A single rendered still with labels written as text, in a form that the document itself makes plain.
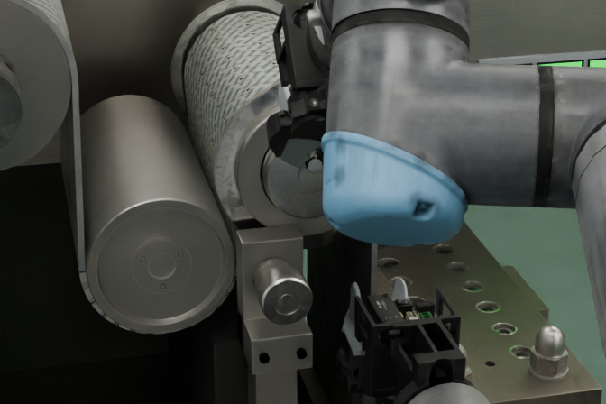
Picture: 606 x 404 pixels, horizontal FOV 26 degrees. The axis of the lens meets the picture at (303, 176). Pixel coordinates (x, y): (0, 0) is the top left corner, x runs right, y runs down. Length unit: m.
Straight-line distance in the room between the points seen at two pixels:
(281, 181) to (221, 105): 0.10
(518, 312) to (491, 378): 0.13
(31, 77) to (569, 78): 0.46
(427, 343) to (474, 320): 0.31
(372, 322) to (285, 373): 0.11
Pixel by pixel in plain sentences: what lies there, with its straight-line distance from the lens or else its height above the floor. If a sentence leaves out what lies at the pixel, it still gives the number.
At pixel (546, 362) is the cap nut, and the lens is 1.20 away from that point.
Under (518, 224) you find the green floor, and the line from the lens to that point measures 3.97.
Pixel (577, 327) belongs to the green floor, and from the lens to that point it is 3.44.
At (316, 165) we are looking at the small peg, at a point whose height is 1.27.
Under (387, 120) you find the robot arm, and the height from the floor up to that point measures 1.42.
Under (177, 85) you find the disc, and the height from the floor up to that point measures 1.24.
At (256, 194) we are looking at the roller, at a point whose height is 1.23.
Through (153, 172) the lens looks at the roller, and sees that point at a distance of 1.09.
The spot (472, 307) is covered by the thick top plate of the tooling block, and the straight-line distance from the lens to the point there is 1.31.
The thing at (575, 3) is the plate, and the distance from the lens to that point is 1.46.
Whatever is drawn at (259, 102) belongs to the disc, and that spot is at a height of 1.31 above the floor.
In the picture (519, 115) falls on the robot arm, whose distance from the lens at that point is 0.67.
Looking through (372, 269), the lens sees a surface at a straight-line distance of 1.11.
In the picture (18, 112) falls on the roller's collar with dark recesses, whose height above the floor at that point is 1.33.
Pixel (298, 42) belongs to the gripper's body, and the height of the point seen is 1.39.
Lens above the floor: 1.65
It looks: 23 degrees down
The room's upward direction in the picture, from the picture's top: straight up
